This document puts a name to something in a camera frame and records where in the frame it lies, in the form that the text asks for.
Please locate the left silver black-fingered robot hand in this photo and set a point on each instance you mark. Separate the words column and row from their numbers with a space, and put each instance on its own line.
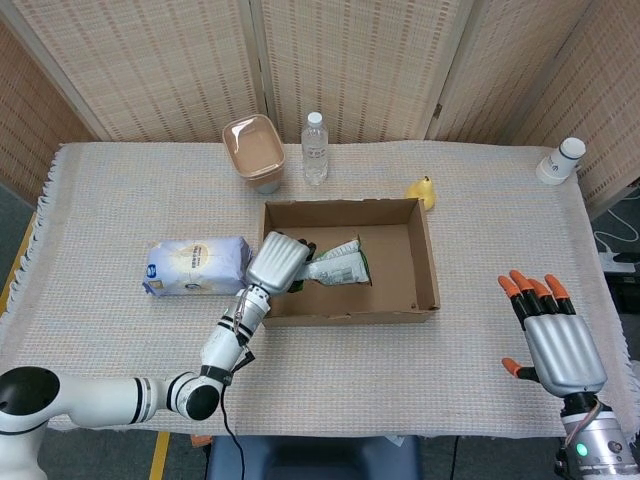
column 277, row 262

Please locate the right silver orange-tipped robot hand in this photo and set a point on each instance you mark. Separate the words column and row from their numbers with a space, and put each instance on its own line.
column 562, row 350

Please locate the green snack packet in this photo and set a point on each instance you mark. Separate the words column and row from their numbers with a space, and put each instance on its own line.
column 337, row 267

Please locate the blue-and-white bag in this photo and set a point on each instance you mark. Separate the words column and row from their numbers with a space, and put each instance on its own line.
column 197, row 267

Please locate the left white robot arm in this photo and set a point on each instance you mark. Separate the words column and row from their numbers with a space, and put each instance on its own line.
column 125, row 390

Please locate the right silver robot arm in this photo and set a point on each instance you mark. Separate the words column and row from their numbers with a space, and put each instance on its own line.
column 597, row 442

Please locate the brown cardboard box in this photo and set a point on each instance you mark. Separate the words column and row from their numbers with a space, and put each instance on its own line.
column 390, row 260

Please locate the white power strip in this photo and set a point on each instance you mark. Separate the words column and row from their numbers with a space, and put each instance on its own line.
column 616, row 261

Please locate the brown lidded food container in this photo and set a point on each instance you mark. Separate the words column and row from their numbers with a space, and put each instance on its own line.
column 255, row 152

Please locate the clear plastic water bottle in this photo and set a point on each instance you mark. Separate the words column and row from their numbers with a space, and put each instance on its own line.
column 315, row 150

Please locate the woven beige tablecloth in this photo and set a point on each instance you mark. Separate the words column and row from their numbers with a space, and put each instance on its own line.
column 125, row 210

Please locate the yellow pear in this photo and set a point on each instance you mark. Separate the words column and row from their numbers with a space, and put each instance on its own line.
column 423, row 192

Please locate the white plastic jar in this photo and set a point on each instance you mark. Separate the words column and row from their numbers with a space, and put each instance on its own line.
column 561, row 161

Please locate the blue padded chair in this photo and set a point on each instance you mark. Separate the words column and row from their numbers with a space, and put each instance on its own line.
column 312, row 457

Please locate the bamboo folding screen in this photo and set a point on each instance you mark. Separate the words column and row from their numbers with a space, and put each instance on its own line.
column 350, row 65

